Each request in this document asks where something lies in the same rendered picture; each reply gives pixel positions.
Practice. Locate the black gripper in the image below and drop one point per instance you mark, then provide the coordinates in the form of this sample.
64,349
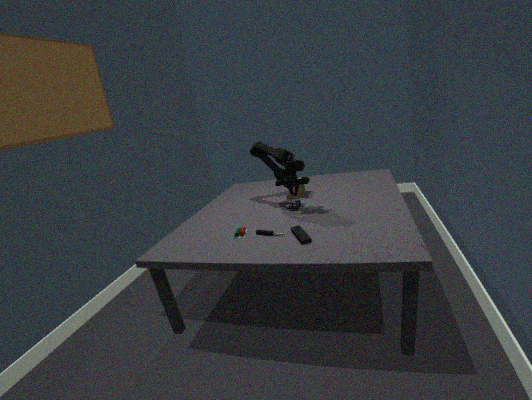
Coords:
303,180

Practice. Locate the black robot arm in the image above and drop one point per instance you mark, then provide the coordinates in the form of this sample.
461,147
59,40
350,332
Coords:
261,150

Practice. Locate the black screwdriver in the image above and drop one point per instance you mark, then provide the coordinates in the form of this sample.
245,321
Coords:
265,232

